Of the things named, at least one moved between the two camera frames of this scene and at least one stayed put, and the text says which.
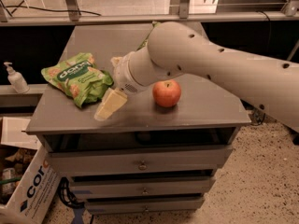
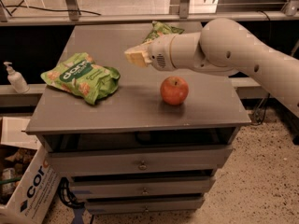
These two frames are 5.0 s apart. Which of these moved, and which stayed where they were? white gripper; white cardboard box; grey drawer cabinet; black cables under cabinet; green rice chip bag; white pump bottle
Moved: green rice chip bag; white gripper
Stayed: white cardboard box; white pump bottle; black cables under cabinet; grey drawer cabinet
